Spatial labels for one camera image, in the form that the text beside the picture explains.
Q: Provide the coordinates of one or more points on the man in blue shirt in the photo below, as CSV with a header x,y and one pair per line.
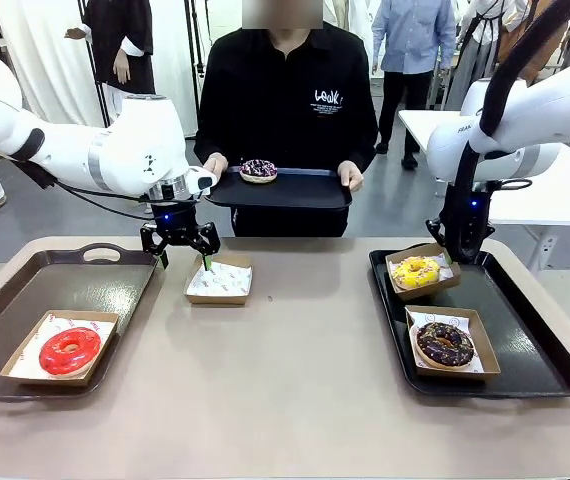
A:
x,y
412,40

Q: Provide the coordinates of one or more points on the person's left hand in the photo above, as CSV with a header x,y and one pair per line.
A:
x,y
352,175

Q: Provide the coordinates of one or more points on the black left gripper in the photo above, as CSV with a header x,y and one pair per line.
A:
x,y
177,220

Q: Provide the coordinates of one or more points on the person in black shirt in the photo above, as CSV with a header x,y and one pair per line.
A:
x,y
285,100

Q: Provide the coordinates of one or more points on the person's right forearm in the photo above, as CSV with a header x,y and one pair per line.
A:
x,y
205,140

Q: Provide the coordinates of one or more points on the white printed paper liner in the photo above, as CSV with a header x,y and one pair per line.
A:
x,y
100,327
225,280
447,274
427,318

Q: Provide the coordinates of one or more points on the yellow glazed donut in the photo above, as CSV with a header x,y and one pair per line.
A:
x,y
405,277

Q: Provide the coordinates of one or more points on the red glazed donut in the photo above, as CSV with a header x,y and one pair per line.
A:
x,y
55,360

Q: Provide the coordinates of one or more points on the white hanging clothes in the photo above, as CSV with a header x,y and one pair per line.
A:
x,y
360,20

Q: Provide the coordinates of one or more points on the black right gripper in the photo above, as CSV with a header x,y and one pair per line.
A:
x,y
477,207

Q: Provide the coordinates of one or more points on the person's right hand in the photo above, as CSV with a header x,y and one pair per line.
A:
x,y
216,164

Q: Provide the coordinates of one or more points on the brown cardboard donut box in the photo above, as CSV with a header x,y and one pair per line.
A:
x,y
485,350
215,300
437,289
45,380

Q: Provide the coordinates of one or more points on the person's left forearm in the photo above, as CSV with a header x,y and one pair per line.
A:
x,y
365,145

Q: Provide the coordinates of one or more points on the chocolate sprinkle donut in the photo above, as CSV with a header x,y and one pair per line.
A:
x,y
457,357

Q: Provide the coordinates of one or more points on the white hanging fabric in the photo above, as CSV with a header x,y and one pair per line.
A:
x,y
40,50

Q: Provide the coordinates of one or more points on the black tripod stand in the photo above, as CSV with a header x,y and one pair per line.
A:
x,y
192,50

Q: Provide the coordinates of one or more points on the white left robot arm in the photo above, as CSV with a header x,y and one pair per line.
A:
x,y
115,150

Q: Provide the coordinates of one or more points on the brown hanging garment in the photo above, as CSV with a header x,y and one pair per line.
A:
x,y
547,62

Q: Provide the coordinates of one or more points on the dark purple sprinkle donut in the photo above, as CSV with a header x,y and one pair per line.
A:
x,y
250,172

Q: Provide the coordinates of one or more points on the mannequin with grey skirt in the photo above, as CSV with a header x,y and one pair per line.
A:
x,y
467,55

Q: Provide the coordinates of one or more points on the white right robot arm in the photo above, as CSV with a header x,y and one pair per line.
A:
x,y
530,115

